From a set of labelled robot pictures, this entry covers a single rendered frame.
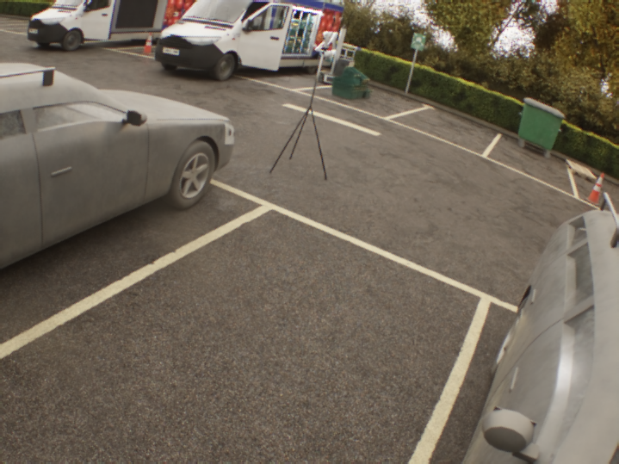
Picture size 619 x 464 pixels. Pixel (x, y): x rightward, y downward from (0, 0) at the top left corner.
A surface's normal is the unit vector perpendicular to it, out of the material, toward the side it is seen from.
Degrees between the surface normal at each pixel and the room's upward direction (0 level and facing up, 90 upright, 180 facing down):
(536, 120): 94
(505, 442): 90
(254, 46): 95
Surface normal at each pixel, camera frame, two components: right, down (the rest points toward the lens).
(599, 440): -0.30, -0.77
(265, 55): -0.11, 0.41
